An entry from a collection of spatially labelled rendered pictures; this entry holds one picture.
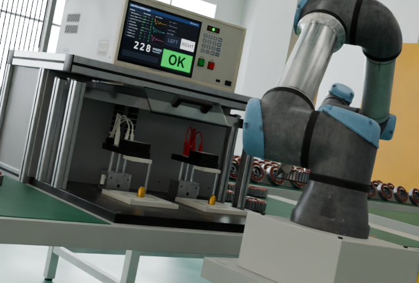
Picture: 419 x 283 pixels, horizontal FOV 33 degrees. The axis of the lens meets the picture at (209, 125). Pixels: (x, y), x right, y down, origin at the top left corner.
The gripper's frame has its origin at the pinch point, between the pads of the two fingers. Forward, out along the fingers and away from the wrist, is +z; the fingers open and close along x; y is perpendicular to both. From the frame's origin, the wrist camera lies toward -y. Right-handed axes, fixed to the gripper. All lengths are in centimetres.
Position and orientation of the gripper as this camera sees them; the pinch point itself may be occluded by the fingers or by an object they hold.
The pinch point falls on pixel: (295, 177)
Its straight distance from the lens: 225.2
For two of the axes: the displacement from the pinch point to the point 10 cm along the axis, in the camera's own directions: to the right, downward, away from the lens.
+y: 1.6, 5.5, -8.2
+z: -3.3, 8.1, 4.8
